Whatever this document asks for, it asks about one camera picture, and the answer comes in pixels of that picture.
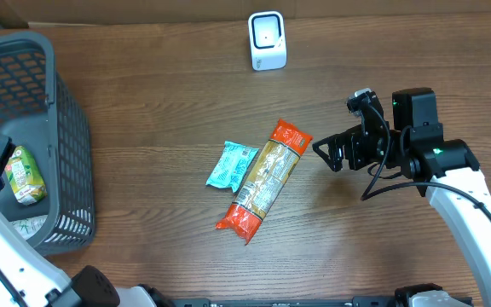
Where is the grey plastic shopping basket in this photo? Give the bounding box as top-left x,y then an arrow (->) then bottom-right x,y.
0,32 -> 95,256

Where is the white tube gold cap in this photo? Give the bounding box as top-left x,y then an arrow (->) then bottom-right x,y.
10,215 -> 47,240

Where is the cardboard back panel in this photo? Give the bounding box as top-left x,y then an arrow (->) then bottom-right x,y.
0,0 -> 491,28

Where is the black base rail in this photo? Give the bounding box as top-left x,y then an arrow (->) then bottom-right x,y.
155,296 -> 405,307

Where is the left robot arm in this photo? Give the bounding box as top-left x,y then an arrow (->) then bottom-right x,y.
0,212 -> 173,307

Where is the white barcode scanner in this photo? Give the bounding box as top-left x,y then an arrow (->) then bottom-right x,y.
248,10 -> 287,72

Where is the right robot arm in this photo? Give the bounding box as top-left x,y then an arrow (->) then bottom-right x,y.
312,87 -> 491,306

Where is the green tea carton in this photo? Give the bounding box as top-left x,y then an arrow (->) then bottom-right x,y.
4,146 -> 48,206

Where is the teal snack packet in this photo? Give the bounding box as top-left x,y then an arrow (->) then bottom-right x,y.
205,141 -> 258,193

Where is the orange spaghetti packet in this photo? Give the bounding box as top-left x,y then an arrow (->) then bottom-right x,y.
215,119 -> 313,242

